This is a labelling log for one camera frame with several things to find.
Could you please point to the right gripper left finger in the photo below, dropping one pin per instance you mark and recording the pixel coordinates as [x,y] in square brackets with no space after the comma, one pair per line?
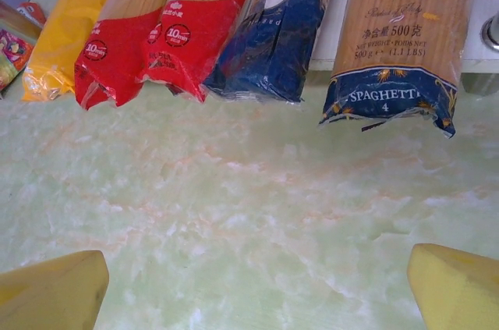
[50,295]

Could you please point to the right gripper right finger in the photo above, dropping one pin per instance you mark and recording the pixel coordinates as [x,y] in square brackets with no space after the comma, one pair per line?
[456,291]

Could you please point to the red spaghetti pack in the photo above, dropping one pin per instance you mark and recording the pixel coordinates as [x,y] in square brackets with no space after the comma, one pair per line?
[195,41]
[117,61]

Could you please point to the yellow spaghetti pack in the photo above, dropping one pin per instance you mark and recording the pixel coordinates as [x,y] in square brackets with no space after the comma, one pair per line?
[62,41]

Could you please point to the blue gold Spaghetti 4 pack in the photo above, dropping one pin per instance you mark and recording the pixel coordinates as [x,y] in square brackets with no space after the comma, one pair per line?
[397,33]

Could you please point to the dark blue portrait spaghetti pack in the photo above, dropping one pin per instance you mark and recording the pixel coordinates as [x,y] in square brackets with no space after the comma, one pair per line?
[269,49]

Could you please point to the red orange Fox's candy bag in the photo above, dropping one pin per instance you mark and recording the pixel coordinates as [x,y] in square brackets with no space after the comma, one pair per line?
[11,57]

